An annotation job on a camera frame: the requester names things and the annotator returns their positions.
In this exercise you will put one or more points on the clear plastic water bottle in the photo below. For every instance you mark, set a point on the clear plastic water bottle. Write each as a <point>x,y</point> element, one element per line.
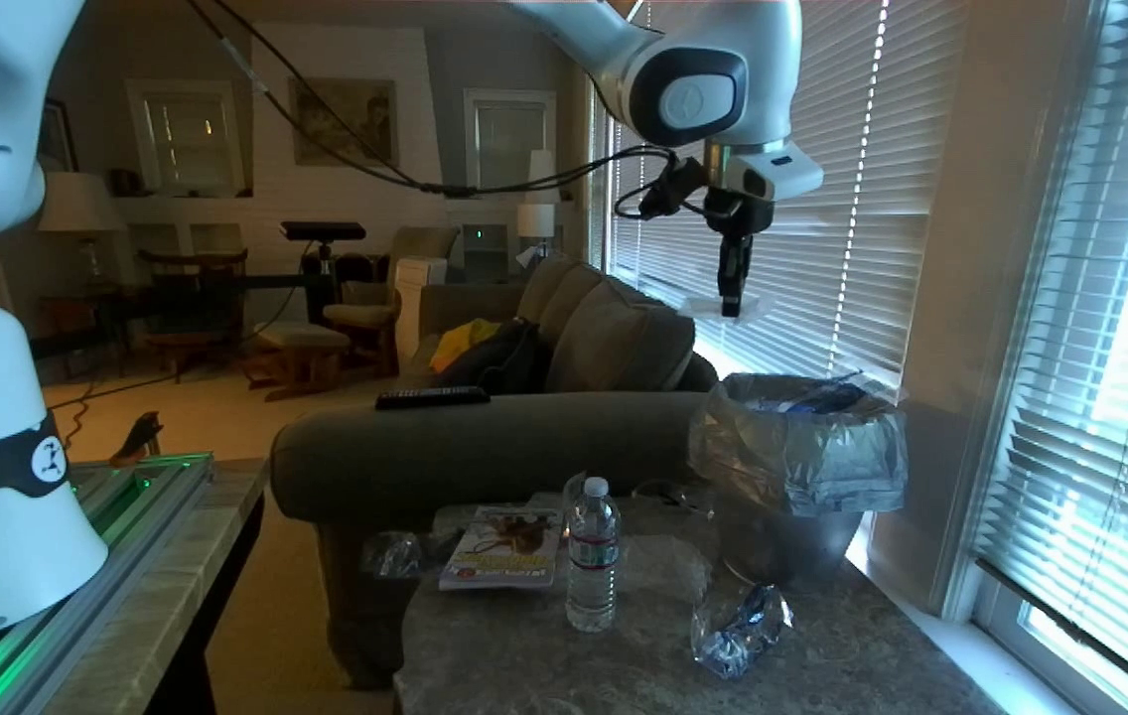
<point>592,557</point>

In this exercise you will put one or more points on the crumpled clear plastic wrapper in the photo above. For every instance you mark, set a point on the crumpled clear plastic wrapper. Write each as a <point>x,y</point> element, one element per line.
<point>735,627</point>

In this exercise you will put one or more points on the yellow cloth on couch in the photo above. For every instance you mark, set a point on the yellow cloth on couch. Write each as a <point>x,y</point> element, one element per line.
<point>453,345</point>

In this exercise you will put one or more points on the brown fabric couch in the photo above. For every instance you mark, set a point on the brown fabric couch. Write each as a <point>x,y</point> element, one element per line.
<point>604,381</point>

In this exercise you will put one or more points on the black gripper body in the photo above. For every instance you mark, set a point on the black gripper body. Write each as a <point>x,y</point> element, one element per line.
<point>735,219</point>

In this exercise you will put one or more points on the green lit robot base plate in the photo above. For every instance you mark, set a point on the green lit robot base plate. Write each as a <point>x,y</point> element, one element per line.
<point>69,555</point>

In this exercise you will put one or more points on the framed wall picture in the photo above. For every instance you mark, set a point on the framed wall picture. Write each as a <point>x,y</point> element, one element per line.
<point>345,120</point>

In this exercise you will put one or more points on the metal bin with plastic liner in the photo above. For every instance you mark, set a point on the metal bin with plastic liner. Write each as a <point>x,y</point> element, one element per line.
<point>796,461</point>

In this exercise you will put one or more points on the right window blinds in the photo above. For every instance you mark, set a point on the right window blinds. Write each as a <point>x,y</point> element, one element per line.
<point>1053,520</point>

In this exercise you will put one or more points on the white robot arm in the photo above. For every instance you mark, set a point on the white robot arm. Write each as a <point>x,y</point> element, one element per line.
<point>723,75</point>

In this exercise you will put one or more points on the husky workbench table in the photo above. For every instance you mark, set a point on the husky workbench table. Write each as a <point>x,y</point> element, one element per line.
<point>134,641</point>

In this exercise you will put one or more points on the white table lamp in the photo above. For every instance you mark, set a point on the white table lamp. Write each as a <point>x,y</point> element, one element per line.
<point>534,219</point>

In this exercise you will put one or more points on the black remote control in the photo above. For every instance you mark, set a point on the black remote control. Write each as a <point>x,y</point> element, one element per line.
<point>432,398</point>

